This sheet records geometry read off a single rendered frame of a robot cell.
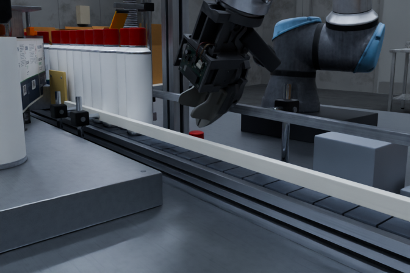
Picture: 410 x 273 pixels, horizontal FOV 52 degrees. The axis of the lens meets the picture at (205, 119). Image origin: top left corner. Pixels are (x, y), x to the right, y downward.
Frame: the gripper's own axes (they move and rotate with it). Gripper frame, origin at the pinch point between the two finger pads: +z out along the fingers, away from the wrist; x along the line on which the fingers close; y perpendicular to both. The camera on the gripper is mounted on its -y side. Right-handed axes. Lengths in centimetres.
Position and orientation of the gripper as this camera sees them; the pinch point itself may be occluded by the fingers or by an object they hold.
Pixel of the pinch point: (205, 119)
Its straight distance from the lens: 68.8
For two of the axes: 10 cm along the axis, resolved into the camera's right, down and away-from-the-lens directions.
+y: -7.7, 1.2, -6.3
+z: -3.2, 7.8, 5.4
